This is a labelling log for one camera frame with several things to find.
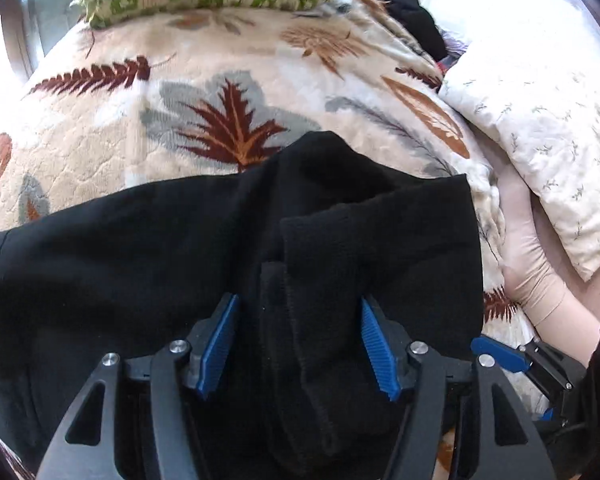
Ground leaf-patterned beige blanket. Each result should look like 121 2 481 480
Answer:
0 0 515 361

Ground red patterned bag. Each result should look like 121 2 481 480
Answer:
438 28 468 74

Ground black pants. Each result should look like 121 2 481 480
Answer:
0 132 483 479

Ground white floral pillow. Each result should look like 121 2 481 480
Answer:
440 44 600 281

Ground black garment by wall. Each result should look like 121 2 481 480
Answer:
382 0 448 62

